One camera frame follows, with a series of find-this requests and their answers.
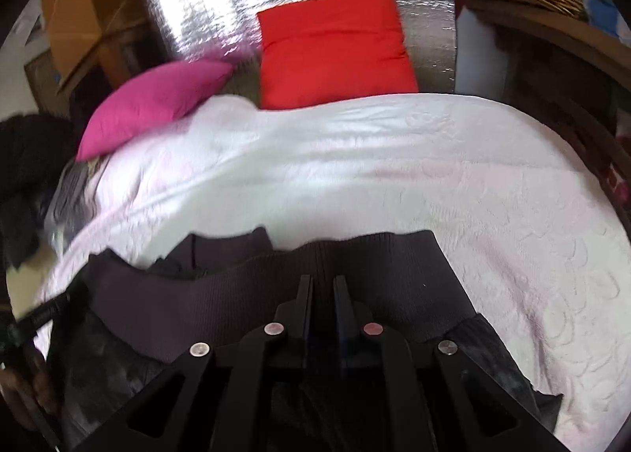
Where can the pile of dark clothes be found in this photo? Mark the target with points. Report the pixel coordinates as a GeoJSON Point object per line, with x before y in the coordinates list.
{"type": "Point", "coordinates": [29, 161]}

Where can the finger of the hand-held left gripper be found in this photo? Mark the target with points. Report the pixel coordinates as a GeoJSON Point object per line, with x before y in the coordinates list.
{"type": "Point", "coordinates": [52, 306]}

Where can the grey cloth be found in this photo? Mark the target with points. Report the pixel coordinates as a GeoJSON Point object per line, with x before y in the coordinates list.
{"type": "Point", "coordinates": [74, 200]}

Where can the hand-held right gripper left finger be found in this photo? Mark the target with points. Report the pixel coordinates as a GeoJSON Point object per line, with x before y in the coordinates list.
{"type": "Point", "coordinates": [305, 306]}

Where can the pink pillow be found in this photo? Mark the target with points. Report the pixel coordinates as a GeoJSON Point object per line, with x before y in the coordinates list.
{"type": "Point", "coordinates": [148, 102]}

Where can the silver foil panel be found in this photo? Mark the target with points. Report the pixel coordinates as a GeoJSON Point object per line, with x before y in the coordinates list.
{"type": "Point", "coordinates": [207, 8]}

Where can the dark wooden furniture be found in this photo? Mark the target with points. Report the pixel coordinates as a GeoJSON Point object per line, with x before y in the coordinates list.
{"type": "Point", "coordinates": [557, 82]}

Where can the person's left hand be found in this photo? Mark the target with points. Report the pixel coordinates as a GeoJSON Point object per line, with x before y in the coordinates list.
{"type": "Point", "coordinates": [32, 383]}

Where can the dark jacket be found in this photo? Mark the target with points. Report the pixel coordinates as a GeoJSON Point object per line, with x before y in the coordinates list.
{"type": "Point", "coordinates": [222, 289]}

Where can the white bedspread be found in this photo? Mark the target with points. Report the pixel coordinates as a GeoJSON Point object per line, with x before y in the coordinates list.
{"type": "Point", "coordinates": [369, 161]}

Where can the red pillow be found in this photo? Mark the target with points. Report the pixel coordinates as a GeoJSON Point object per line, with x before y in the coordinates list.
{"type": "Point", "coordinates": [335, 47]}

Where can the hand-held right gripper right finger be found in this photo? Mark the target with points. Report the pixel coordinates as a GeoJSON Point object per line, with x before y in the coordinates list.
{"type": "Point", "coordinates": [341, 306]}

